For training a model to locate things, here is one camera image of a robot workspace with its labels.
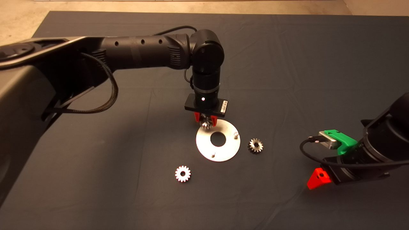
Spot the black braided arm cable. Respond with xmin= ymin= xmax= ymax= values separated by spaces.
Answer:
xmin=42 ymin=52 xmax=119 ymax=114

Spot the bright steel planetary gear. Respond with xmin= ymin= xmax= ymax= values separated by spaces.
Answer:
xmin=175 ymin=165 xmax=191 ymax=183

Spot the round metal carrier plate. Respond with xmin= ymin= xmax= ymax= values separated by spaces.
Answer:
xmin=196 ymin=120 xmax=241 ymax=162

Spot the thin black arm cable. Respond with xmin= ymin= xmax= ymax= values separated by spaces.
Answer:
xmin=153 ymin=26 xmax=198 ymax=36

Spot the dark steel planetary gear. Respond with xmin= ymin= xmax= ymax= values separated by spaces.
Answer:
xmin=248 ymin=138 xmax=264 ymax=154
xmin=199 ymin=115 xmax=213 ymax=130

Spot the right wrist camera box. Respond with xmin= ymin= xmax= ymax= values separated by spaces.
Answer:
xmin=319 ymin=131 xmax=338 ymax=150

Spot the right green camera mount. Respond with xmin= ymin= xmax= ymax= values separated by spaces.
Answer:
xmin=323 ymin=129 xmax=358 ymax=156

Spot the dark grey table cloth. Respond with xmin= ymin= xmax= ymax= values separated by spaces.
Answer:
xmin=0 ymin=11 xmax=409 ymax=230

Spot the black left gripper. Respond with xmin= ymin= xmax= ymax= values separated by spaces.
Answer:
xmin=184 ymin=90 xmax=230 ymax=126

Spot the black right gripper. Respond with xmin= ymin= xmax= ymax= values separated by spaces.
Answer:
xmin=306 ymin=146 xmax=390 ymax=190

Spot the black camera cable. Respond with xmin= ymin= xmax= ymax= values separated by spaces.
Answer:
xmin=300 ymin=136 xmax=409 ymax=167

